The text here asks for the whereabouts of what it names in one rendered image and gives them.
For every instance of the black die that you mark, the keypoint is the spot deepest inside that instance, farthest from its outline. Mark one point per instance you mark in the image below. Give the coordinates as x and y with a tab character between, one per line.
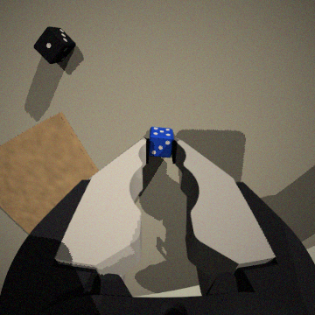
54	45

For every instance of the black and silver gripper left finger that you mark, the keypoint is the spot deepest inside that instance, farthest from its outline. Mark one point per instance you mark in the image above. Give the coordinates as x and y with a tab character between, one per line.
94	230

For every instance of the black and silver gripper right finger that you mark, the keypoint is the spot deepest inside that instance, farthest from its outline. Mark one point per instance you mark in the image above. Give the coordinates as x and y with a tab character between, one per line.
230	229

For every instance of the tan mat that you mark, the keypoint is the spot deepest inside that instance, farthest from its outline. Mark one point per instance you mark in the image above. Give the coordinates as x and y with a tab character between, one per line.
39	167

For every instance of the dark blue die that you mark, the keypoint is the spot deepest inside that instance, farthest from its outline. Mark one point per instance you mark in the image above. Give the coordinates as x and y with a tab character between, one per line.
160	144

